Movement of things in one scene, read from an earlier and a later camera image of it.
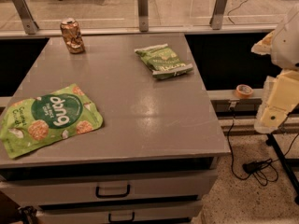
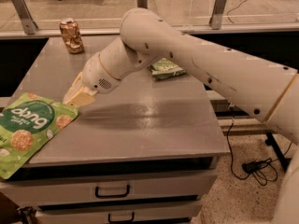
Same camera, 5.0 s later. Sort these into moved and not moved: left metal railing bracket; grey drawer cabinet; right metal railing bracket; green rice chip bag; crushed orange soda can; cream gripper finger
Moved: green rice chip bag; cream gripper finger
Not moved: right metal railing bracket; crushed orange soda can; grey drawer cabinet; left metal railing bracket
